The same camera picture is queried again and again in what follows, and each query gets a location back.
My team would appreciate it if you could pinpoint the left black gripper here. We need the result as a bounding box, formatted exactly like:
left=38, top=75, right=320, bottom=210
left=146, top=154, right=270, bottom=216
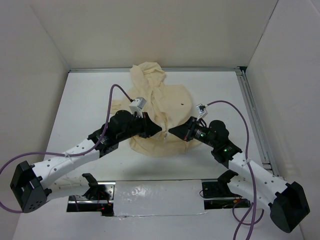
left=117, top=111, right=162, bottom=142

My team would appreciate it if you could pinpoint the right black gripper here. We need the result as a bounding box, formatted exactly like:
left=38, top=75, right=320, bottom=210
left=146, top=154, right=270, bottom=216
left=169, top=115, right=218, bottom=148

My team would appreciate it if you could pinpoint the cream fabric jacket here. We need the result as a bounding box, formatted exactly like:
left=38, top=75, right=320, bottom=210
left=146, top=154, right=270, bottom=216
left=111, top=61, right=203, bottom=159

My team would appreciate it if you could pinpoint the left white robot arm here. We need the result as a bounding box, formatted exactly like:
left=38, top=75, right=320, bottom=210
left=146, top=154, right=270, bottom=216
left=10, top=110, right=162, bottom=213

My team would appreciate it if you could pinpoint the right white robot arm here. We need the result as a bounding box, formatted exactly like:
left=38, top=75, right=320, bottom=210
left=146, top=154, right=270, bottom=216
left=169, top=117, right=310, bottom=233

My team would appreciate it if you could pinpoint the white front cover sheet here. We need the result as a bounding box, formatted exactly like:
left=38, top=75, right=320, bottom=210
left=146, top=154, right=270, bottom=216
left=113, top=180, right=206, bottom=217

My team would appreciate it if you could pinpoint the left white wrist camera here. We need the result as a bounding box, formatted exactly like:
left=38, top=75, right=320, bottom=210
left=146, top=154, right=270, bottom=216
left=129, top=97, right=147, bottom=118

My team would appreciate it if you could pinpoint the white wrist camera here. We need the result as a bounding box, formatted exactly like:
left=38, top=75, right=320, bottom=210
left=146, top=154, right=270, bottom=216
left=129, top=97, right=147, bottom=118
left=196, top=104, right=208, bottom=121

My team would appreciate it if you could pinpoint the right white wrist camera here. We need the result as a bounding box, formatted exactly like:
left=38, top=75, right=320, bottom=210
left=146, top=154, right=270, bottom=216
left=196, top=104, right=208, bottom=121

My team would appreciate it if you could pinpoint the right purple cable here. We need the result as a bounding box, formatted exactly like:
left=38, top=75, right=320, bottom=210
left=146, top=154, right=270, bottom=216
left=204, top=100, right=265, bottom=240

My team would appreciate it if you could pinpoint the purple cable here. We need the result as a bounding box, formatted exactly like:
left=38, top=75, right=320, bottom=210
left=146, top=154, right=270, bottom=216
left=0, top=84, right=133, bottom=213
left=204, top=100, right=265, bottom=240

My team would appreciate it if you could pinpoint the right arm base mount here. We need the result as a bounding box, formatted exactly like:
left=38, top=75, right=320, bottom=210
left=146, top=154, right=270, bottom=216
left=199, top=170, right=250, bottom=210

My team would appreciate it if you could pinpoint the aluminium frame rail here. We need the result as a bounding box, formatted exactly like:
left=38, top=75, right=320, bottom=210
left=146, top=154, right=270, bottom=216
left=68, top=66, right=280, bottom=177

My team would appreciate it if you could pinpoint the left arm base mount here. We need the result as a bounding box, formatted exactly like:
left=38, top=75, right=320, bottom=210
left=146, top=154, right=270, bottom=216
left=66, top=173, right=116, bottom=217

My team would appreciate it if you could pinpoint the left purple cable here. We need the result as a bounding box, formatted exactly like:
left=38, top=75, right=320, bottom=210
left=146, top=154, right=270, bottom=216
left=0, top=84, right=133, bottom=213

